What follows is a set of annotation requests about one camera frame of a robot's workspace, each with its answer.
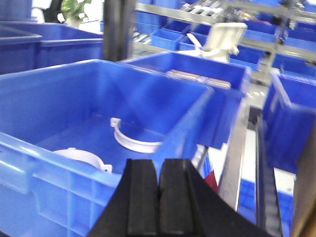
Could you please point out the black vertical pillar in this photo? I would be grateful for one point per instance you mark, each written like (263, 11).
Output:
(119, 24)

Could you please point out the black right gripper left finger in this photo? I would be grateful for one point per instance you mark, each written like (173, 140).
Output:
(133, 208)

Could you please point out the blue bin far right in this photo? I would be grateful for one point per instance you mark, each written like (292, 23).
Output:
(289, 114)

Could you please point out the white curved PVC pipe clamp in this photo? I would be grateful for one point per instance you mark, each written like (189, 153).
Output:
(132, 144)

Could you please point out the large blue target bin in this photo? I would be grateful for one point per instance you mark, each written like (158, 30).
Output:
(43, 194)

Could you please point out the white pipe clamp in bin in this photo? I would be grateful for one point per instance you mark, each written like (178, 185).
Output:
(85, 156)

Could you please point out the white plastic chair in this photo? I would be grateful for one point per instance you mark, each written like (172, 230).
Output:
(222, 41)

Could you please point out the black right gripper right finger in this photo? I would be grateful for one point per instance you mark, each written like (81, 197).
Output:
(188, 207)

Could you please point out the green potted plant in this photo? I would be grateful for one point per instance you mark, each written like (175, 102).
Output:
(74, 9)

